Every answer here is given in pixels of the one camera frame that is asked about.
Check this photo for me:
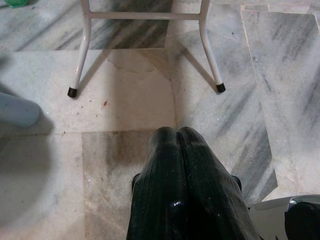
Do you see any white and black robot leg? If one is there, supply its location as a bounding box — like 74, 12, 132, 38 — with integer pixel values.
248, 193, 320, 240

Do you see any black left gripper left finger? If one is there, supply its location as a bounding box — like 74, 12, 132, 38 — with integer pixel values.
125, 126, 189, 240

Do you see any green plastic object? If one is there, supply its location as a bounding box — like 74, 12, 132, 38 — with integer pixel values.
4, 0, 30, 8

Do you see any pale grey rounded shoe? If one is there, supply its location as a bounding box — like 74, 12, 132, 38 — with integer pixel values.
0, 91, 41, 129

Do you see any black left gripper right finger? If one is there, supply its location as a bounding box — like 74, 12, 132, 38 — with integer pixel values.
177, 126, 261, 240

